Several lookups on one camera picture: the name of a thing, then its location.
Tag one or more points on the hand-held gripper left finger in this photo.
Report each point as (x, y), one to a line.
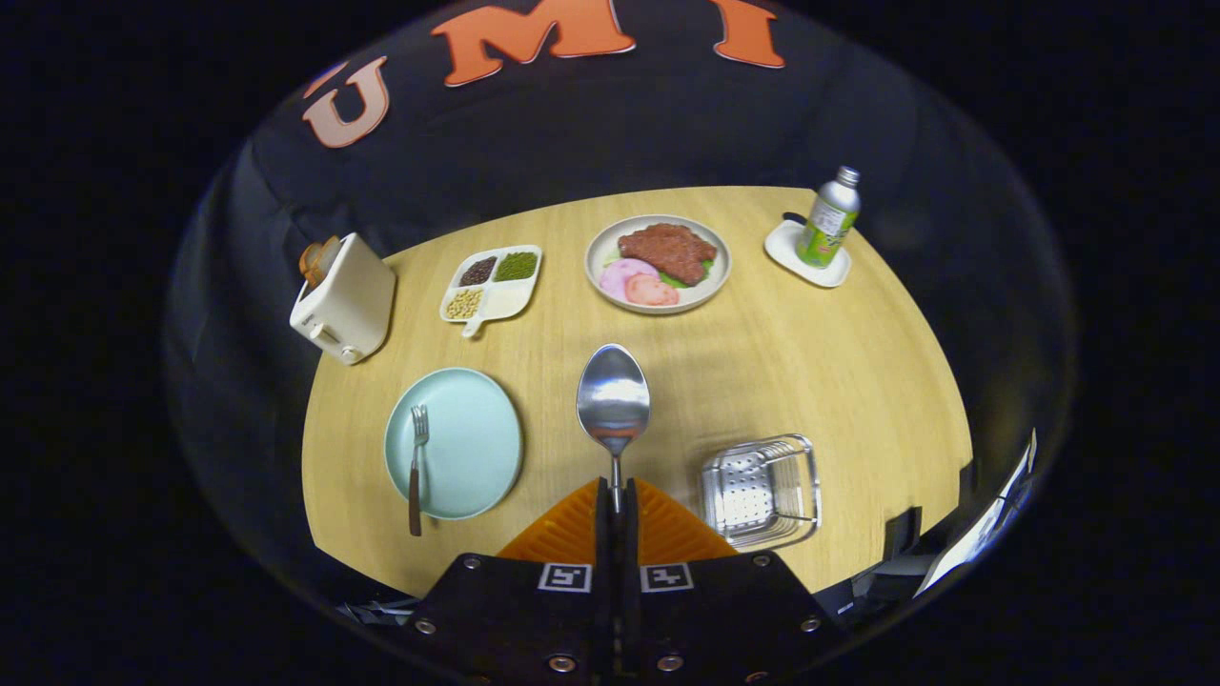
(604, 534)

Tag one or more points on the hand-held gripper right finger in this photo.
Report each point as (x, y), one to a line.
(629, 534)

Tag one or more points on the perforated metal basket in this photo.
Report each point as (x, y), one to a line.
(753, 491)

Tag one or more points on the light blue plate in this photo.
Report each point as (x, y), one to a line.
(472, 443)

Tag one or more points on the reddish pink ham slice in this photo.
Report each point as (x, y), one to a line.
(654, 292)

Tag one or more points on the white divided tray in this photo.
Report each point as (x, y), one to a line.
(510, 300)

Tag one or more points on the green lettuce leaf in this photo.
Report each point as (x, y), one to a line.
(679, 281)

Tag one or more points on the pale pink ham slice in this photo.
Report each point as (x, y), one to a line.
(620, 276)

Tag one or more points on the pile of yellow soybeans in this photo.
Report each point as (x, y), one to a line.
(464, 303)

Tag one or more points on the black table clamp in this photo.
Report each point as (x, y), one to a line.
(904, 534)
(967, 481)

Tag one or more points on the pile of green beans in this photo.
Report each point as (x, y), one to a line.
(516, 266)

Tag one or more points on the grey food plate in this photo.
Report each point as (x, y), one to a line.
(600, 250)

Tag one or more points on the brown steak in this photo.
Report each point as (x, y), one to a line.
(667, 250)

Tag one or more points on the pile of dark red beans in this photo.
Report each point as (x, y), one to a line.
(477, 271)

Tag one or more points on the white square coaster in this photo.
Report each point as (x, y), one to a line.
(783, 250)

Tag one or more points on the cream white toaster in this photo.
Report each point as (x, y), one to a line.
(348, 295)

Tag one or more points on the silver bottle with green label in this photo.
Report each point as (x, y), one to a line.
(827, 224)

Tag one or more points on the brown toast bread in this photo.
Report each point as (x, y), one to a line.
(313, 262)

